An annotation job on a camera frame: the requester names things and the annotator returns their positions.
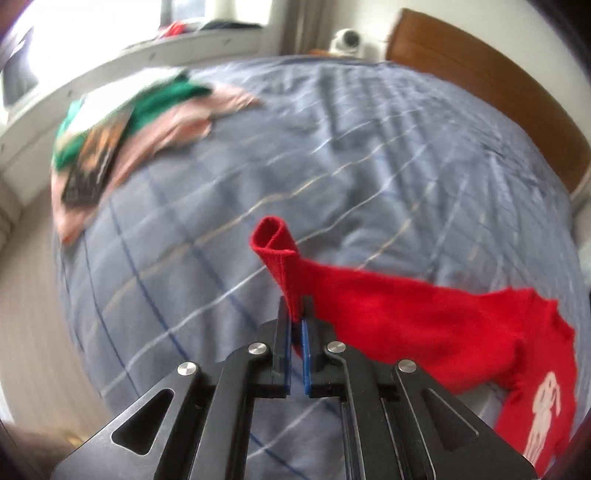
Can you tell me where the dark printed book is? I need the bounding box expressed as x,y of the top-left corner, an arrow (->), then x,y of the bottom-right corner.
61,111 -> 136,209

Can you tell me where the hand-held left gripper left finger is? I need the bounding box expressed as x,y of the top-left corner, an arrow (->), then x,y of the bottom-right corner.
50,295 -> 296,480

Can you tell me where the white desk fan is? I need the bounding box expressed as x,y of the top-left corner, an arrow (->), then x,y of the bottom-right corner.
329,28 -> 366,59

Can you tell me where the beige curtain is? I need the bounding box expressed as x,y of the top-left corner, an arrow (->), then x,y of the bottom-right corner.
277,0 -> 334,56

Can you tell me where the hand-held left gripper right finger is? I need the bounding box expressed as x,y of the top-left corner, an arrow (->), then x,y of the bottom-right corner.
301,296 -> 539,480

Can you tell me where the wooden headboard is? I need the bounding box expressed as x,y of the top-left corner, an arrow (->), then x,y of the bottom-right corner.
385,8 -> 591,195

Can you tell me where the white cloth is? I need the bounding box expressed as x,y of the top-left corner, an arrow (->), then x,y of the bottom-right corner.
68,68 -> 180,136

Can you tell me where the green cloth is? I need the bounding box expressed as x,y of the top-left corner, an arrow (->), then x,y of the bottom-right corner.
52,69 -> 214,169

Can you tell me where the dark cloth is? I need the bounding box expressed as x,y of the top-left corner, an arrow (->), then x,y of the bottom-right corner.
198,18 -> 260,34

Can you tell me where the red sweater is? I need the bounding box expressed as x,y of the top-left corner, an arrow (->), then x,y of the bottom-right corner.
249,216 -> 578,478

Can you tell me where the pink cloth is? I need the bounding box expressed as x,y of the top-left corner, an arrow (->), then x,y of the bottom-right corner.
51,83 -> 262,246

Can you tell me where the blue-grey plaid blanket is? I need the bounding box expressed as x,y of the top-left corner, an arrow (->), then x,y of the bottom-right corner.
53,55 -> 588,480

